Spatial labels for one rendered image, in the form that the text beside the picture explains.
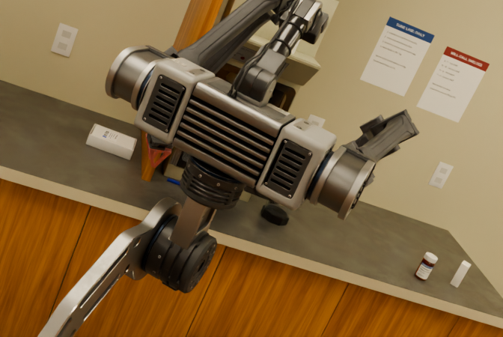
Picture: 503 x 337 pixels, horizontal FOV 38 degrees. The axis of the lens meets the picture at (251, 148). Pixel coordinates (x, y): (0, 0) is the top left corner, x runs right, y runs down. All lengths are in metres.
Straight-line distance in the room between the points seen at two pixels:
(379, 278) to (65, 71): 1.39
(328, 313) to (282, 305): 0.17
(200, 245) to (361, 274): 0.99
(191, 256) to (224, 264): 0.81
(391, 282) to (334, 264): 0.22
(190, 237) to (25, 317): 1.04
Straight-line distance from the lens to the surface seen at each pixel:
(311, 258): 2.39
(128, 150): 2.51
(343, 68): 2.93
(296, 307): 2.51
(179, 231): 1.57
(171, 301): 2.44
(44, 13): 2.80
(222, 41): 1.80
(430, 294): 2.61
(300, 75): 2.37
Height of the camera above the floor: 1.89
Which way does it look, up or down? 18 degrees down
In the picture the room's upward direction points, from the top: 24 degrees clockwise
